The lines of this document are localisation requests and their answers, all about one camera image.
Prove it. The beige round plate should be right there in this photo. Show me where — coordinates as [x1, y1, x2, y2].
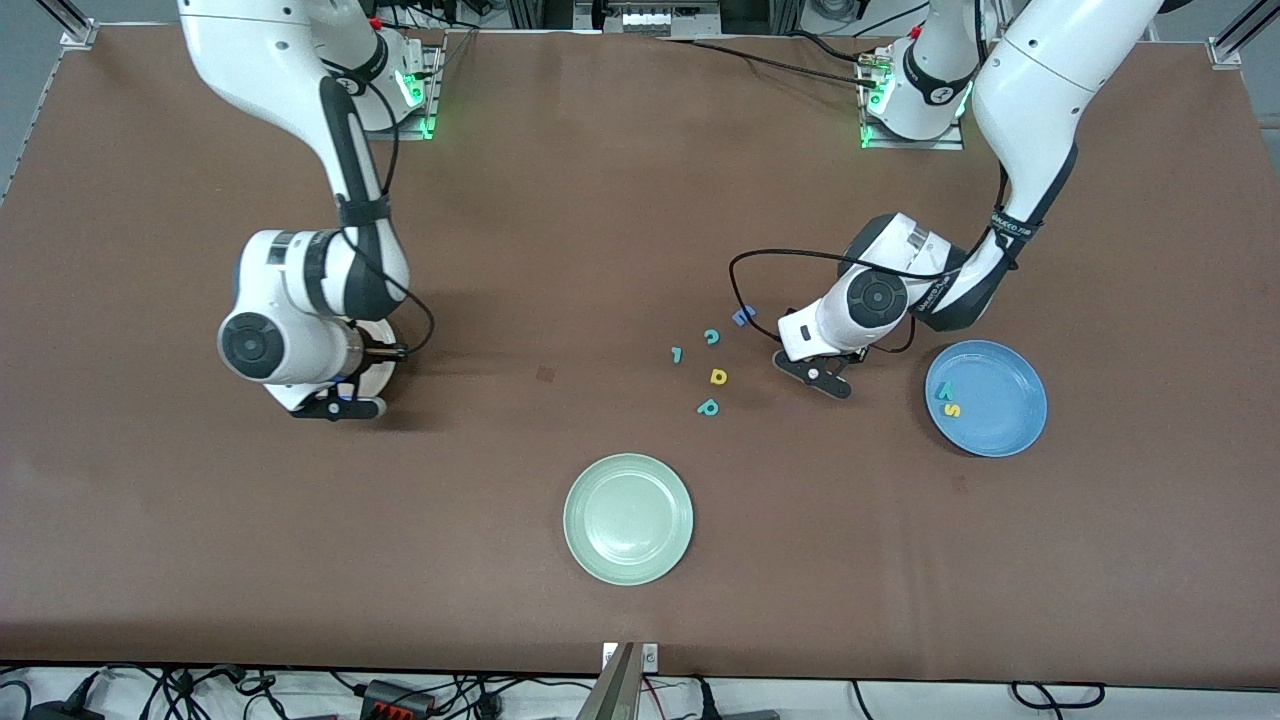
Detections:
[350, 318, 399, 398]

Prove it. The blue round plate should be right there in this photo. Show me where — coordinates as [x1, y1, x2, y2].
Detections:
[924, 340, 1049, 459]

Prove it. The brown table cover sheet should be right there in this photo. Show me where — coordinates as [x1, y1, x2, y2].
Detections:
[0, 22, 1280, 691]

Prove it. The pale green round plate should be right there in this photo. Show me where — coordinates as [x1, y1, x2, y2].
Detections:
[563, 453, 695, 587]

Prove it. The black orange power strip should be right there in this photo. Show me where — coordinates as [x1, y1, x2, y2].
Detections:
[360, 680, 437, 719]

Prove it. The metal equipment rack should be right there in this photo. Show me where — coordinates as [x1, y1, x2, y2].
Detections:
[575, 0, 721, 39]

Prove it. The aluminium corner profile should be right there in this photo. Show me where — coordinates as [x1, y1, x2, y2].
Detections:
[1205, 0, 1280, 69]
[40, 0, 99, 49]

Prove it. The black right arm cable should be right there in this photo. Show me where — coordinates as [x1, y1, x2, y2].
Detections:
[340, 60, 437, 359]

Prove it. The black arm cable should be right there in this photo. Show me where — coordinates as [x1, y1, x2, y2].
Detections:
[340, 60, 437, 359]
[729, 0, 1031, 351]

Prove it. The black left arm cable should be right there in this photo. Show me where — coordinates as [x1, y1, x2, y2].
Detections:
[729, 0, 1031, 351]

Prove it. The black cable on table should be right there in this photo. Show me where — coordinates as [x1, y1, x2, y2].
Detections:
[655, 35, 886, 93]

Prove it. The black looped floor cable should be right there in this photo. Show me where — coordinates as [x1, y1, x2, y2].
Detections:
[1010, 682, 1107, 711]

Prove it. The aluminium camera stand post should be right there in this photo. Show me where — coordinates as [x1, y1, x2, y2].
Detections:
[578, 642, 641, 720]

